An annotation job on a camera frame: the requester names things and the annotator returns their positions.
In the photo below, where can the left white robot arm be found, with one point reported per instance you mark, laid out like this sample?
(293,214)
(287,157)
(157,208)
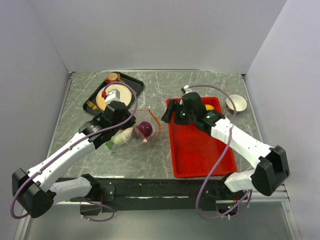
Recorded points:
(37,189)

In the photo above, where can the gold fork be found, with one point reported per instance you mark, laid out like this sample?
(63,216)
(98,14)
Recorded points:
(92,105)

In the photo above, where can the white bowl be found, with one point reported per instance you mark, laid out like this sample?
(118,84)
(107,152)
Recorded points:
(239,102)

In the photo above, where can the clear zip bag orange zipper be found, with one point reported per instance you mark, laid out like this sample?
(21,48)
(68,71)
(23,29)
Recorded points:
(142,115)

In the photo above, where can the aluminium frame rail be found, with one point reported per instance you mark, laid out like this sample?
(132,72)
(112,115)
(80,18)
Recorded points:
(278,196)

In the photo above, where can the cream and orange plate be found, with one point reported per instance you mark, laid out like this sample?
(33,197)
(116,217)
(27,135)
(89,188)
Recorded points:
(125,95)

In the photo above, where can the yellow lemon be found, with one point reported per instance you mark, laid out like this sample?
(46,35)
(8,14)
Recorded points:
(209,107)

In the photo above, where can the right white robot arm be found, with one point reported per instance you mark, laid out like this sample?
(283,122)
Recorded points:
(270,164)

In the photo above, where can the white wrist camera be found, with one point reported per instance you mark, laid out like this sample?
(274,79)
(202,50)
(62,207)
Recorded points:
(186,89)
(112,95)

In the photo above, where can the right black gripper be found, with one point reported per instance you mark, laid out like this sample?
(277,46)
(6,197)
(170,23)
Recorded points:
(172,107)

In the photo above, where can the purple onion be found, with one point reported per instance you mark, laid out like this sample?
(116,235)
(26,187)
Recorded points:
(146,128)

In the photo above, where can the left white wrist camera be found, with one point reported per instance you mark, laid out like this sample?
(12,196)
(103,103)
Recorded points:
(112,95)

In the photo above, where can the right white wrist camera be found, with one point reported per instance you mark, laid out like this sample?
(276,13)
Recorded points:
(186,89)

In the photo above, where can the gold spoon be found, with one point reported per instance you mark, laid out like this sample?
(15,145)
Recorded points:
(120,80)

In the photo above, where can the orange cup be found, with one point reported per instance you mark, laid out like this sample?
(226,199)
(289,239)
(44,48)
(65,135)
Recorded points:
(112,77)

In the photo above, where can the dark green tray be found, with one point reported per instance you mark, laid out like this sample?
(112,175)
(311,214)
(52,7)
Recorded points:
(134,83)

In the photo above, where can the red plastic bin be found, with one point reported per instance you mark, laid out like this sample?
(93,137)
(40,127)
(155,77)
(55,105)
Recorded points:
(194,153)

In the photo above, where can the white radish with leaves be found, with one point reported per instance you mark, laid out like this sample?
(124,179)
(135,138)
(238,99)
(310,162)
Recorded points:
(121,138)

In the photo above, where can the dark maroon passion fruit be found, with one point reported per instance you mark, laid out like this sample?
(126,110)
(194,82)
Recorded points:
(135,134)

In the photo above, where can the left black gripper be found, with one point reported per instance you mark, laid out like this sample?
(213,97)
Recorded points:
(128,114)

